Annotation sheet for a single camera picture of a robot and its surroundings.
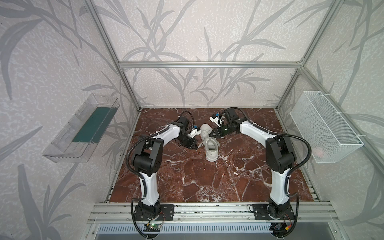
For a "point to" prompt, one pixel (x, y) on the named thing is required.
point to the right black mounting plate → (260, 212)
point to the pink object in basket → (319, 152)
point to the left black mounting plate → (166, 212)
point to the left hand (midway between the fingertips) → (197, 142)
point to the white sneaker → (211, 144)
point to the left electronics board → (151, 227)
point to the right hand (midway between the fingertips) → (212, 130)
